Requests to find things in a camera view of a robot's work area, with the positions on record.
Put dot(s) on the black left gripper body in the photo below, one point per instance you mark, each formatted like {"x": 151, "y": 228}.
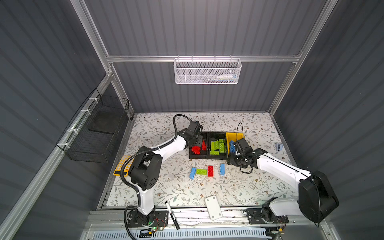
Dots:
{"x": 196, "y": 141}

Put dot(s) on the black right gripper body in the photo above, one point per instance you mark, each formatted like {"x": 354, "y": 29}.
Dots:
{"x": 238, "y": 150}

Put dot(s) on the blue lego brick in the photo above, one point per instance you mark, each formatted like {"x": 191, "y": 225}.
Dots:
{"x": 232, "y": 147}

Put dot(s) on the red lego row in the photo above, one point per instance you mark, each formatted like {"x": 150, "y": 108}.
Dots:
{"x": 210, "y": 171}
{"x": 196, "y": 150}

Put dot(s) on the red lego brick small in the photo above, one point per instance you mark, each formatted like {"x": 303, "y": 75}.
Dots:
{"x": 204, "y": 147}

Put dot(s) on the blue lego row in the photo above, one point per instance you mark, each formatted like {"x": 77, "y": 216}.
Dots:
{"x": 193, "y": 173}
{"x": 222, "y": 169}

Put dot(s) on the green lego row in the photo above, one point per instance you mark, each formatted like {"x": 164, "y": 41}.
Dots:
{"x": 216, "y": 145}
{"x": 222, "y": 148}
{"x": 214, "y": 153}
{"x": 202, "y": 172}

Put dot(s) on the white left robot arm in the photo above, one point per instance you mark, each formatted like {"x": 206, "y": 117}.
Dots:
{"x": 141, "y": 171}

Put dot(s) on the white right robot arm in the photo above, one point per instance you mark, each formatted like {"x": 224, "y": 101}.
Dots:
{"x": 316, "y": 198}

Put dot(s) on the black bin left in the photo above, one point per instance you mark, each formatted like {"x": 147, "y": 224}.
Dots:
{"x": 204, "y": 154}

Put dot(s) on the black bin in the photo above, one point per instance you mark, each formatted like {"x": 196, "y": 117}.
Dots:
{"x": 214, "y": 136}
{"x": 204, "y": 154}

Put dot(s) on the black bin middle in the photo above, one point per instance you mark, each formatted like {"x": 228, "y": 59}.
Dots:
{"x": 214, "y": 136}

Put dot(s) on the yellow plastic bin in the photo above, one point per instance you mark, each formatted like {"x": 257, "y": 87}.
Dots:
{"x": 232, "y": 137}

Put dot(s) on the light blue stapler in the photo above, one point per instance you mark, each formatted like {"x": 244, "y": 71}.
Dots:
{"x": 279, "y": 147}

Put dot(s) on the white plastic plate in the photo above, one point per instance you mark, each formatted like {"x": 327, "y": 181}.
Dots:
{"x": 213, "y": 208}

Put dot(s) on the white tube in basket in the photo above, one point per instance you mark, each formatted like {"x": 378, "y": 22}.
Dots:
{"x": 229, "y": 77}

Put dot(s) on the black marker pen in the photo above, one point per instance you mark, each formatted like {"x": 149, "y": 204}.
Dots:
{"x": 174, "y": 219}

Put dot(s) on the yellow calculator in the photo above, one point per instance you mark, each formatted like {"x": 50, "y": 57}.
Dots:
{"x": 120, "y": 164}

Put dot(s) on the white wire basket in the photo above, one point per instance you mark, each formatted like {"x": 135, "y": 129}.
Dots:
{"x": 203, "y": 71}

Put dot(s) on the black wire basket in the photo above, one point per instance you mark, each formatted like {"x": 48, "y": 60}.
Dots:
{"x": 98, "y": 130}

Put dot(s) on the aluminium rail base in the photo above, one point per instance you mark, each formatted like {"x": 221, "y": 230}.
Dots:
{"x": 240, "y": 223}

